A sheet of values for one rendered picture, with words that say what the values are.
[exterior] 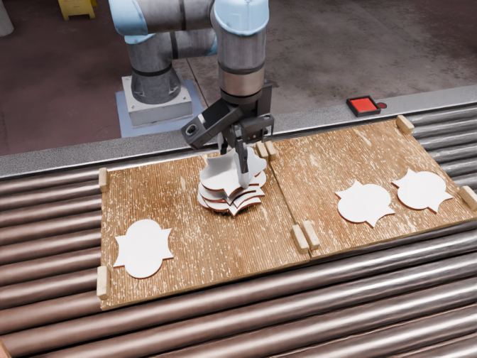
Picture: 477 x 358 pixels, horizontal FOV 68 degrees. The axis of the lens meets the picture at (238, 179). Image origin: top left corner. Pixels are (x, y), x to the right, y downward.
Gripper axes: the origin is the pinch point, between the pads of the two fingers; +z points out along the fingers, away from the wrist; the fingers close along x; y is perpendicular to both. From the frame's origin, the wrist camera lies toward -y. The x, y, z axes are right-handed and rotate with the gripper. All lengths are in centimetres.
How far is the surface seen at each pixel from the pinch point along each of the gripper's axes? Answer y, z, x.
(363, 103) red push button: 52, 11, 17
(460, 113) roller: 77, 12, 2
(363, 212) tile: 24.4, 8.9, -16.4
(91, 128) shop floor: -30, 105, 167
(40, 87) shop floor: -58, 105, 235
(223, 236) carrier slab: -5.7, 9.9, -8.3
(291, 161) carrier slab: 18.9, 10.0, 4.8
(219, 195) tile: -3.7, 4.1, -2.0
